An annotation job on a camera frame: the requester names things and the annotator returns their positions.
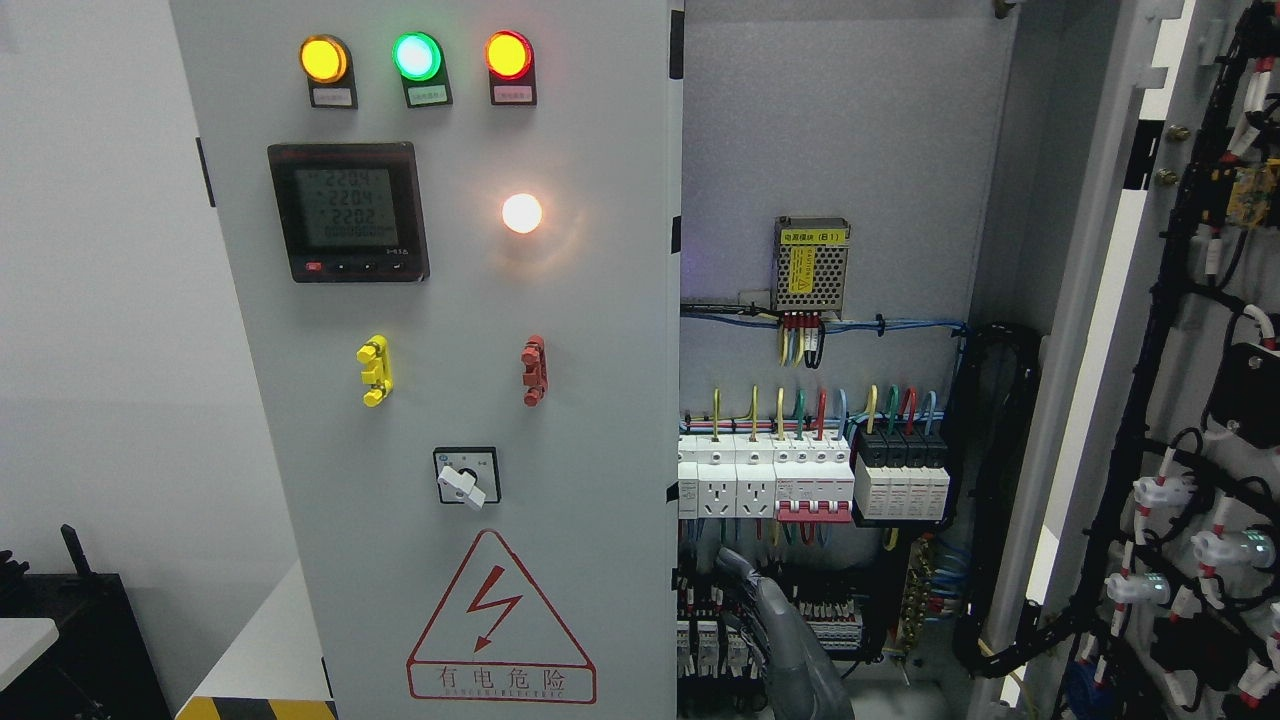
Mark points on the yellow indicator lamp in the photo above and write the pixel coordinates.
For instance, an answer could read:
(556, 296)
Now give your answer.
(324, 59)

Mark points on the white socket breaker row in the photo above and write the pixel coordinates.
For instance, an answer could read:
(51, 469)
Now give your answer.
(736, 476)

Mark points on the black digital power meter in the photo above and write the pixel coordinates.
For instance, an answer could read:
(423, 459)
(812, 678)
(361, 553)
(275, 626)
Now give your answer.
(350, 212)

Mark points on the black equipment case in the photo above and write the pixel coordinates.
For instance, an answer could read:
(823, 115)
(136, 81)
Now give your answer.
(98, 667)

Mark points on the red electric hazard warning sticker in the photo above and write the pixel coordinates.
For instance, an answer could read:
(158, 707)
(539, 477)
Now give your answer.
(494, 636)

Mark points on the black relay terminal row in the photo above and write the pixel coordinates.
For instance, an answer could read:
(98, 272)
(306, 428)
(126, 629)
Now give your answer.
(713, 642)

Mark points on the metal mesh power supply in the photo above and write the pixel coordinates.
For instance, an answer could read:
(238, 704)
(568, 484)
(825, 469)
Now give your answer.
(811, 255)

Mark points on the dark grey robot hand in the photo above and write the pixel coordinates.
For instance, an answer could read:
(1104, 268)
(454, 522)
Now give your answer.
(800, 679)

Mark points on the black white surge protector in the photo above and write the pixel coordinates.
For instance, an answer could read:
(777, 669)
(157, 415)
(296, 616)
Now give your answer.
(900, 478)

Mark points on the red indicator lamp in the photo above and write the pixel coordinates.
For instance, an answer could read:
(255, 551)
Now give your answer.
(508, 55)

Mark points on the red test terminal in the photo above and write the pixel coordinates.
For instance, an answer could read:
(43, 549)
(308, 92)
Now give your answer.
(535, 376)

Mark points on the yellow test terminal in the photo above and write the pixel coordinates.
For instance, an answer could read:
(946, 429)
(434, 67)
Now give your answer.
(376, 374)

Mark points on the grey cabinet door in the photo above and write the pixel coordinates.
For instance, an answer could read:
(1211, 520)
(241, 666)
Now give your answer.
(592, 131)
(1140, 576)

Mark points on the white rotary selector switch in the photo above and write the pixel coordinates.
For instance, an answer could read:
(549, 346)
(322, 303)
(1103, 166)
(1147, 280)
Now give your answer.
(467, 475)

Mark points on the green indicator lamp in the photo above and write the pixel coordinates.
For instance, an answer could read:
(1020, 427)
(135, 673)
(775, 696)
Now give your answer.
(417, 56)

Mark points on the white glowing indicator lamp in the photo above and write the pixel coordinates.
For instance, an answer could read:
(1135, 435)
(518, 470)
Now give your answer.
(522, 213)

